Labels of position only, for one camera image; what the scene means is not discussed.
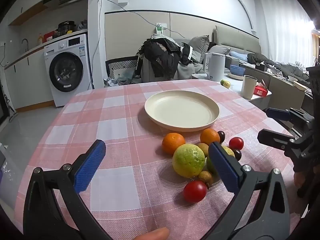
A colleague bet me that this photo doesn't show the cream tall cup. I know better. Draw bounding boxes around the cream tall cup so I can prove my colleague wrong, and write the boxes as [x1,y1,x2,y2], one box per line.
[240,75,258,100]

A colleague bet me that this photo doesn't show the blue bowl stack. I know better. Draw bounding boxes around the blue bowl stack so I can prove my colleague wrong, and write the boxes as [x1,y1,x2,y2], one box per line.
[229,64,246,76]

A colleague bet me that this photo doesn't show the green white wall device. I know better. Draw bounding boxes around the green white wall device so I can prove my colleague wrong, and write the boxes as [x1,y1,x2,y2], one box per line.
[155,23,167,35]

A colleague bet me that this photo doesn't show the grey sofa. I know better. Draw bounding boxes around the grey sofa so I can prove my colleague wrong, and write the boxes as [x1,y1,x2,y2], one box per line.
[175,24,313,81]

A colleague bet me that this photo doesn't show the grey pillow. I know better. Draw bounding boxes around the grey pillow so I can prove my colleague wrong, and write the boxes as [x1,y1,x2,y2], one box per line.
[189,35,210,63]

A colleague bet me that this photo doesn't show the red cherry tomato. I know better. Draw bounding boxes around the red cherry tomato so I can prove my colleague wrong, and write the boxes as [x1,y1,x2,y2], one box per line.
[183,180,207,203]
[229,137,244,150]

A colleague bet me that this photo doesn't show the orange tangerine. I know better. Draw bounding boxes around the orange tangerine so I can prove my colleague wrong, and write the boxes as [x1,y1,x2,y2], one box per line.
[162,133,185,155]
[200,128,220,145]

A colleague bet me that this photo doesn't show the pile of dark clothes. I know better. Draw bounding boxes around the pile of dark clothes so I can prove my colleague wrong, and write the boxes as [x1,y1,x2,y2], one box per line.
[137,36,193,79]

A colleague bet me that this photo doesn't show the cream round plate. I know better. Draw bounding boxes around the cream round plate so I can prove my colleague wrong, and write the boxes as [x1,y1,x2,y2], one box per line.
[144,90,220,132]

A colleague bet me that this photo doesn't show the white electric kettle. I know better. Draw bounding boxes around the white electric kettle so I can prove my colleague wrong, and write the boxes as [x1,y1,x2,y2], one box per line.
[203,53,226,82]

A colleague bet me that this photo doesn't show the red tissue box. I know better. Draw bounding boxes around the red tissue box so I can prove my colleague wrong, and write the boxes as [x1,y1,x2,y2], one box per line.
[253,79,268,98]

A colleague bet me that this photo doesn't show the person's left hand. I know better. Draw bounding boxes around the person's left hand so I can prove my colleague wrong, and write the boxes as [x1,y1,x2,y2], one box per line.
[133,227,170,240]

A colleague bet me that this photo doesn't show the yellow-green fruit on side table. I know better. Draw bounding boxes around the yellow-green fruit on side table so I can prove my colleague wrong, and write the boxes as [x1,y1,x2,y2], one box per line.
[220,80,231,89]

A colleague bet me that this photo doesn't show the dark plum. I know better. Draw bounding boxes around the dark plum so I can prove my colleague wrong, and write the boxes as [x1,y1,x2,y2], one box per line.
[233,149,242,161]
[217,131,226,144]

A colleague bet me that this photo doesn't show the black pot on washer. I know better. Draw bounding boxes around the black pot on washer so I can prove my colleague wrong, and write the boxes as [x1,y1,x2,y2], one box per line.
[58,21,75,35]

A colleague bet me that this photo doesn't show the small brown longan fruit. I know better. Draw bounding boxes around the small brown longan fruit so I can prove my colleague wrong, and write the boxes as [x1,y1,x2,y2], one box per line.
[198,171,214,188]

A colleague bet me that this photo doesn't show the pink checkered tablecloth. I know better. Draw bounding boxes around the pink checkered tablecloth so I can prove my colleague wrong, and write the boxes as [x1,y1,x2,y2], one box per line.
[14,80,302,239]

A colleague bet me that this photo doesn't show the kitchen counter cabinet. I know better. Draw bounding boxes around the kitchen counter cabinet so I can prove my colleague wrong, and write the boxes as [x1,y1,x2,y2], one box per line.
[4,29,87,111]

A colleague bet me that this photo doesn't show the person's right hand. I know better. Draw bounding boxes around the person's right hand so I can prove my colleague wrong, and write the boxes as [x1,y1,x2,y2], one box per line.
[293,172,305,189]

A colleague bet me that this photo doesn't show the small yellow-green kiwi fruit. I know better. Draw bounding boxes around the small yellow-green kiwi fruit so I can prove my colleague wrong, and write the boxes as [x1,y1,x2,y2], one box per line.
[197,142,209,157]

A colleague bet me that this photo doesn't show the hanging grey cable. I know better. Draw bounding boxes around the hanging grey cable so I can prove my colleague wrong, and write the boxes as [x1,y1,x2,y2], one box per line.
[60,0,187,91]

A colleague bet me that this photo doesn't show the white washing machine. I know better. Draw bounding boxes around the white washing machine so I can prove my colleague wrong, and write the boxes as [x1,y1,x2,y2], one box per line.
[44,33,93,107]

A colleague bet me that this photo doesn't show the smooth green guava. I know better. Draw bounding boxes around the smooth green guava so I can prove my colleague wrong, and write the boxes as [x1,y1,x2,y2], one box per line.
[172,144,206,179]

